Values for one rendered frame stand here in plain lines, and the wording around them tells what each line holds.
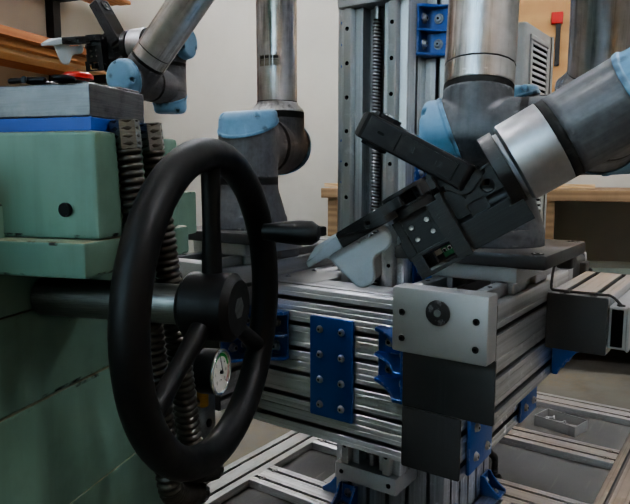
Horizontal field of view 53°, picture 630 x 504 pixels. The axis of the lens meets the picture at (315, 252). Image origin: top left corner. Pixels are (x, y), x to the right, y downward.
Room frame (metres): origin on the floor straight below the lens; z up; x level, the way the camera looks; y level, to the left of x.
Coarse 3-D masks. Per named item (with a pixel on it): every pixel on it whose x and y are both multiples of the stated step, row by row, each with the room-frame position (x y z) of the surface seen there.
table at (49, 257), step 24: (192, 192) 0.89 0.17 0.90; (0, 216) 0.54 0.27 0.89; (192, 216) 0.89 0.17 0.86; (0, 240) 0.52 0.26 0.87; (24, 240) 0.52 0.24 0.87; (48, 240) 0.52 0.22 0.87; (72, 240) 0.52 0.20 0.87; (96, 240) 0.52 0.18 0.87; (0, 264) 0.52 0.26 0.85; (24, 264) 0.52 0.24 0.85; (48, 264) 0.51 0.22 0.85; (72, 264) 0.50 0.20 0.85; (96, 264) 0.51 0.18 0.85
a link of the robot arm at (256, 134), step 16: (224, 112) 1.23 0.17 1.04; (240, 112) 1.20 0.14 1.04; (256, 112) 1.21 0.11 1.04; (272, 112) 1.23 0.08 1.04; (224, 128) 1.21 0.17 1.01; (240, 128) 1.19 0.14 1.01; (256, 128) 1.20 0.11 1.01; (272, 128) 1.22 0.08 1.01; (240, 144) 1.19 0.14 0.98; (256, 144) 1.20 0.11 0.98; (272, 144) 1.22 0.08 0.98; (288, 144) 1.29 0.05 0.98; (256, 160) 1.20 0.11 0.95; (272, 160) 1.22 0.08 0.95; (272, 176) 1.22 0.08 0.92
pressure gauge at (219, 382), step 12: (204, 348) 0.83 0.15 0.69; (204, 360) 0.80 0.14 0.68; (216, 360) 0.81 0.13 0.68; (228, 360) 0.85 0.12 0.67; (204, 372) 0.79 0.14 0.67; (216, 372) 0.81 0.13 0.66; (228, 372) 0.85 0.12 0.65; (204, 384) 0.80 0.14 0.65; (216, 384) 0.81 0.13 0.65; (228, 384) 0.84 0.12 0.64; (204, 396) 0.82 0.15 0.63
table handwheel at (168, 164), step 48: (192, 144) 0.50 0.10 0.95; (144, 192) 0.44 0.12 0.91; (240, 192) 0.60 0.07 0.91; (144, 240) 0.42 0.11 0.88; (48, 288) 0.57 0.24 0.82; (96, 288) 0.56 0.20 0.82; (144, 288) 0.41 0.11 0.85; (192, 288) 0.52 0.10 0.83; (240, 288) 0.54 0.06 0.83; (144, 336) 0.41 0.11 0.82; (192, 336) 0.50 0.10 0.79; (240, 336) 0.59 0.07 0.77; (144, 384) 0.41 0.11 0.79; (240, 384) 0.61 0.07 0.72; (144, 432) 0.41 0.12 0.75; (240, 432) 0.56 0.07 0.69; (192, 480) 0.48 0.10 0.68
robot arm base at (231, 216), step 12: (264, 180) 1.20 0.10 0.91; (276, 180) 1.24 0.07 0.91; (228, 192) 1.20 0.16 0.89; (264, 192) 1.20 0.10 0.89; (276, 192) 1.23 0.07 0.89; (228, 204) 1.19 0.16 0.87; (276, 204) 1.21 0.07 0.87; (228, 216) 1.18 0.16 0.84; (240, 216) 1.18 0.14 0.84; (276, 216) 1.20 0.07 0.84; (228, 228) 1.18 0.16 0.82; (240, 228) 1.18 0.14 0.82
